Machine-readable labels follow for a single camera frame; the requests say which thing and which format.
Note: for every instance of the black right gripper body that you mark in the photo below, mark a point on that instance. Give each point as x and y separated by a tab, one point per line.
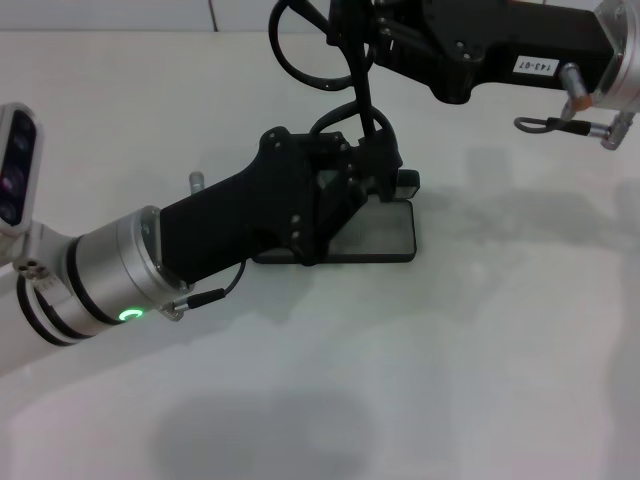
500	45

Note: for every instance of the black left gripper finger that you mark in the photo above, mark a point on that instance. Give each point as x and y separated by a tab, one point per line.
335	215
385	155

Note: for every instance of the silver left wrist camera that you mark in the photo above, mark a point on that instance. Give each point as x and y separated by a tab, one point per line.
20	165

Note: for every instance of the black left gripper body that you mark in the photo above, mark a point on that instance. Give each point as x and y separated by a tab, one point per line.
240	215

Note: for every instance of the silver stub on left wrist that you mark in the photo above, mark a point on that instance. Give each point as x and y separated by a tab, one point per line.
197	182

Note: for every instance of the silver stub on wrist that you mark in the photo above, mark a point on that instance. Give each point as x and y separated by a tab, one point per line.
575	85
197	182

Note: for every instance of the black glasses case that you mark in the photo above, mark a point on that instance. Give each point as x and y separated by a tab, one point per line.
385	235

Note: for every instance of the silver stub on right wrist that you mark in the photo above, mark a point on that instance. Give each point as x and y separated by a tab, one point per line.
575	85

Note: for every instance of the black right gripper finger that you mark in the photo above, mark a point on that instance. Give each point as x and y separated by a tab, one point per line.
405	9
400	47

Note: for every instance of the black glasses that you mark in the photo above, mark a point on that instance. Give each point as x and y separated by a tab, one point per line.
361	90

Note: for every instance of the silver camera mount bracket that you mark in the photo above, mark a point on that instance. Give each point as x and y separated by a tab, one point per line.
40	260

